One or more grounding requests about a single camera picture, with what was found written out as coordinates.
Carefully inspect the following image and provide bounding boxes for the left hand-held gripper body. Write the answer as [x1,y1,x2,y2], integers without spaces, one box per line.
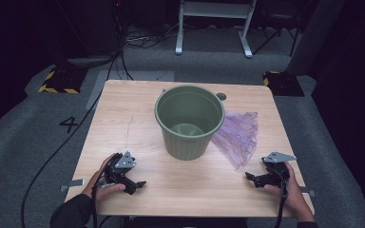
[103,151,138,191]

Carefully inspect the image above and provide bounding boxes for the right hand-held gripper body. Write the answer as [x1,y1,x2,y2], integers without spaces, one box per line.
[256,151,298,188]

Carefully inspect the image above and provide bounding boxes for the purple translucent plastic bag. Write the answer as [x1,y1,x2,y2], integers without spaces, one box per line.
[211,110,259,172]

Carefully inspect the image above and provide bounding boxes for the green ribbed plastic bin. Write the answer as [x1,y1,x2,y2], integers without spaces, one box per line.
[154,85,226,162]

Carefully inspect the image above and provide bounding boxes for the person's left hand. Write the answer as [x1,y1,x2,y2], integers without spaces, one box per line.
[81,154,126,202]

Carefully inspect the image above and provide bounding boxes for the person's right hand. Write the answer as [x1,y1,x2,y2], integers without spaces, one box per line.
[263,161,312,217]

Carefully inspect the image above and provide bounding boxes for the black yellow striped base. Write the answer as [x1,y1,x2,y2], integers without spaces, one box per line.
[38,65,88,95]
[262,70,306,98]

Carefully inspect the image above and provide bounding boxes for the grey pillar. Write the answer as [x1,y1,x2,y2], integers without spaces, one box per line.
[285,0,346,77]

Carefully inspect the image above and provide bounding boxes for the black tripod stand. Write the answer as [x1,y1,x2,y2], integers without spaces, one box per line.
[251,0,302,58]

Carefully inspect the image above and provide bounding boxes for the right hand-held gripper cable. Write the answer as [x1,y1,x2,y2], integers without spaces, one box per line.
[274,164,290,228]

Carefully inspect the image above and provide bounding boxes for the hand-held gripper cable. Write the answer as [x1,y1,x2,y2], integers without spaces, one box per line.
[274,164,290,228]
[90,153,122,228]

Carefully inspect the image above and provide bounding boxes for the grey metal table bracket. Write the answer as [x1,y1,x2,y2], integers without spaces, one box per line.
[298,186,317,198]
[60,179,86,193]

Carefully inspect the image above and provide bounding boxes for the left hand-held gripper cable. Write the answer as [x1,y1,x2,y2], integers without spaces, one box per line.
[90,153,122,228]

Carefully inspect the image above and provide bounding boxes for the long black floor cable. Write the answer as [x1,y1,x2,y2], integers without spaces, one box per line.
[20,50,125,228]

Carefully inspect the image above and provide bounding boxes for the bundle of floor cables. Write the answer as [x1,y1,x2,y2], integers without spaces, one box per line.
[123,22,184,50]

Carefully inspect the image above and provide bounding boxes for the white metal stand frame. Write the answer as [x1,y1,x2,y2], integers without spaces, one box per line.
[174,0,258,59]

